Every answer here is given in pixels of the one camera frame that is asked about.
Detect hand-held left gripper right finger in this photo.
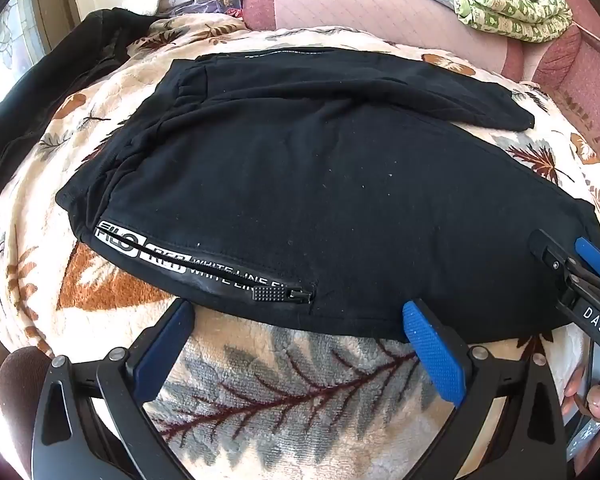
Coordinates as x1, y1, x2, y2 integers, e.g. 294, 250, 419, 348
402, 299, 576, 480

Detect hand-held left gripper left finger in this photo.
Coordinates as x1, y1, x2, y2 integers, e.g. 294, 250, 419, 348
31, 298, 196, 480

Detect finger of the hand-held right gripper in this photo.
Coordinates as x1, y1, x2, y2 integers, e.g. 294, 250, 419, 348
567, 237, 600, 306
529, 229, 583, 293

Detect black pants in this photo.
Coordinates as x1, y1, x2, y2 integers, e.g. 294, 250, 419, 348
55, 46, 600, 346

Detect leaf-printed fleece blanket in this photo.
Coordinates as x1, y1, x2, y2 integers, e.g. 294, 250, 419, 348
0, 12, 600, 480

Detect green patterned blanket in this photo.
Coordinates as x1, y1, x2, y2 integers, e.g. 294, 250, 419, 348
442, 0, 573, 44

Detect black garment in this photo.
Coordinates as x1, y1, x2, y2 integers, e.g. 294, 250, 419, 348
0, 7, 167, 201

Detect purple printed cloth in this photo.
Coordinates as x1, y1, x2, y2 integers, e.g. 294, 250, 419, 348
160, 0, 246, 19

